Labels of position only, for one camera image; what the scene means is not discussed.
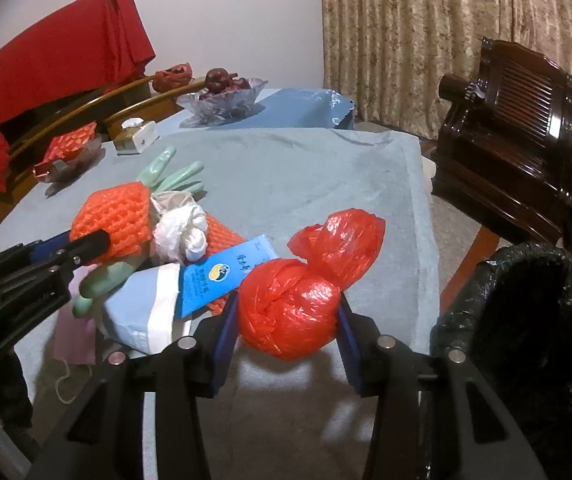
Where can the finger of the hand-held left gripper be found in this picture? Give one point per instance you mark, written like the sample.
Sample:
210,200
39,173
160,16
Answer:
91,245
48,246

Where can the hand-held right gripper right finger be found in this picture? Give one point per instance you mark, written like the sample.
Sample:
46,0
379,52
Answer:
348,352

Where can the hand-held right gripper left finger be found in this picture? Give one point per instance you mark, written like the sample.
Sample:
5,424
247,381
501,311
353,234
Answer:
223,342

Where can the wide orange foam fruit net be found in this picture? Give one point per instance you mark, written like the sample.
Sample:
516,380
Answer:
111,215

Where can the blue packet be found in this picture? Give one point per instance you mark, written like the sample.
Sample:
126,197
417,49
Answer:
206,280

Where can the red plastic bag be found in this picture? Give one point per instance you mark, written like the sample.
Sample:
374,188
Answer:
286,310

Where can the pink face mask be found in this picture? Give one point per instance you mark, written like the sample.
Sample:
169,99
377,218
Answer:
73,340

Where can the long orange foam fruit net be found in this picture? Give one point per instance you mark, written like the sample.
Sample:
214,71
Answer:
221,237

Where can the black lined trash bin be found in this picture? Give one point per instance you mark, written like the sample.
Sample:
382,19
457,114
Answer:
515,320

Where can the green rubber glove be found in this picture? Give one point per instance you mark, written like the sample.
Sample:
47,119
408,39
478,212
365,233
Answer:
106,280

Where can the crumpled white paper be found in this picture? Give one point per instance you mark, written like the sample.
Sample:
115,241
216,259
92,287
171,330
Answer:
181,230

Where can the red patterned gift packet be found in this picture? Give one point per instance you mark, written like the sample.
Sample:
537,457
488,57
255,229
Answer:
68,145

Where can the green plastic wrapper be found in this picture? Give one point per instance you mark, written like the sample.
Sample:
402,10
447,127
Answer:
171,172

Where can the tissue box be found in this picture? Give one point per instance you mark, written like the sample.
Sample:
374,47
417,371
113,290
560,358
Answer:
133,139

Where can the red cloth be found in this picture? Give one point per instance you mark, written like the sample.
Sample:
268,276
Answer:
56,55

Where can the clear bag of red fruit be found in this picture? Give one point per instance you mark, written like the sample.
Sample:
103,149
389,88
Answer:
221,104

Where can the dark red apple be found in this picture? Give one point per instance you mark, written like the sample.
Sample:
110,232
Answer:
218,80
242,85

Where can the blue plastic bag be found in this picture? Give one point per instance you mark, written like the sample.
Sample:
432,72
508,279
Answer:
296,105

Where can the dark wooden armchair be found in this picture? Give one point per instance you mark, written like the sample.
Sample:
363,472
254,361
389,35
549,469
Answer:
510,125

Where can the beige patterned curtain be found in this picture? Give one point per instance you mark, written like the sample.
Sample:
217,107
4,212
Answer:
405,35

